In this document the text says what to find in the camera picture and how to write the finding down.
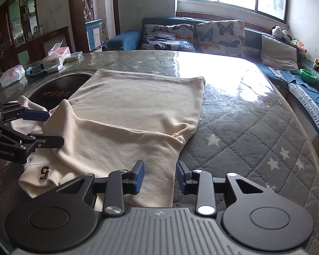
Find butterfly print cushion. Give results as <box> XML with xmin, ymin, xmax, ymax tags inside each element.
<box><xmin>196</xmin><ymin>20</ymin><xmax>247</xmax><ymax>58</ymax></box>
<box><xmin>141</xmin><ymin>24</ymin><xmax>196</xmax><ymax>52</ymax></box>

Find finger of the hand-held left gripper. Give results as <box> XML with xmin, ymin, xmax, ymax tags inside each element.
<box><xmin>0</xmin><ymin>102</ymin><xmax>50</xmax><ymax>124</ymax></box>
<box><xmin>0</xmin><ymin>123</ymin><xmax>64</xmax><ymax>149</ymax></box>

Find green flat packet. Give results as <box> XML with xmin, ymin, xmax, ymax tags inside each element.
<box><xmin>66</xmin><ymin>52</ymin><xmax>83</xmax><ymax>62</ymax></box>

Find blue cabinet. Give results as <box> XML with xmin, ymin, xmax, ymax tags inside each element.
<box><xmin>85</xmin><ymin>18</ymin><xmax>104</xmax><ymax>49</ymax></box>

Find dark wooden shelf cabinet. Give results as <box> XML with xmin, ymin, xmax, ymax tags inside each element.
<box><xmin>0</xmin><ymin>0</ymin><xmax>70</xmax><ymax>93</ymax></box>

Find pink packet in plastic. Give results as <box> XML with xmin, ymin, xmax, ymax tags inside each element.
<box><xmin>0</xmin><ymin>66</ymin><xmax>26</xmax><ymax>88</ymax></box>

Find blue and black device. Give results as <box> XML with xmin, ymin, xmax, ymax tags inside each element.
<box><xmin>25</xmin><ymin>62</ymin><xmax>47</xmax><ymax>79</ymax></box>

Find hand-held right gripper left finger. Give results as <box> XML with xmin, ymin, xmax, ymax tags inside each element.
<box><xmin>53</xmin><ymin>160</ymin><xmax>145</xmax><ymax>217</ymax></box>

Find white box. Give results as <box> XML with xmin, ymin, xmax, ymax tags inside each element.
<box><xmin>41</xmin><ymin>56</ymin><xmax>64</xmax><ymax>73</ymax></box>

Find hanging clothes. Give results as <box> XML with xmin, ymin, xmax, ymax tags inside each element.
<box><xmin>84</xmin><ymin>0</ymin><xmax>93</xmax><ymax>20</ymax></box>

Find green plastic bowl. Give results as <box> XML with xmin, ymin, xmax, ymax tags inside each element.
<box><xmin>299</xmin><ymin>68</ymin><xmax>318</xmax><ymax>83</ymax></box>

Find colourful toy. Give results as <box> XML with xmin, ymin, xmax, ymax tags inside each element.
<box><xmin>290</xmin><ymin>39</ymin><xmax>307</xmax><ymax>54</ymax></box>

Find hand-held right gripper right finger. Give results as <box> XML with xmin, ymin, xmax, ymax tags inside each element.
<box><xmin>176</xmin><ymin>161</ymin><xmax>269</xmax><ymax>215</ymax></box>

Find black and white plush toy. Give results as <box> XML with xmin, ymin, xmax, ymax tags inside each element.
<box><xmin>272</xmin><ymin>25</ymin><xmax>289</xmax><ymax>39</ymax></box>

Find round dark hotplate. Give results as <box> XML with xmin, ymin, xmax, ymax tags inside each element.
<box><xmin>27</xmin><ymin>73</ymin><xmax>92</xmax><ymax>112</ymax></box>

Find grey star quilted table cover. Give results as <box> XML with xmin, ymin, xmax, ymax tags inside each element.
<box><xmin>0</xmin><ymin>50</ymin><xmax>319</xmax><ymax>255</ymax></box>

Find blue sofa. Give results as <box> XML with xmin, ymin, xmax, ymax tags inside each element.
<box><xmin>102</xmin><ymin>18</ymin><xmax>319</xmax><ymax>149</ymax></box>

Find cream sweatshirt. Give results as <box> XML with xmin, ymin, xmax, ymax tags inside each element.
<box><xmin>10</xmin><ymin>68</ymin><xmax>206</xmax><ymax>208</ymax></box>

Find grey cushion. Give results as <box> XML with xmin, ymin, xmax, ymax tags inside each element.
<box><xmin>260</xmin><ymin>35</ymin><xmax>299</xmax><ymax>72</ymax></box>

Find dark wooden door frame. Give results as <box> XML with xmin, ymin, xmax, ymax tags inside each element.
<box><xmin>68</xmin><ymin>0</ymin><xmax>120</xmax><ymax>52</ymax></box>

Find blue patterned sofa cover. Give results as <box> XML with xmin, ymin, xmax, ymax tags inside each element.
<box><xmin>266</xmin><ymin>66</ymin><xmax>319</xmax><ymax>139</ymax></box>

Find clear box with pink contents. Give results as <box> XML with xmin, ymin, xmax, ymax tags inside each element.
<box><xmin>47</xmin><ymin>40</ymin><xmax>70</xmax><ymax>59</ymax></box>

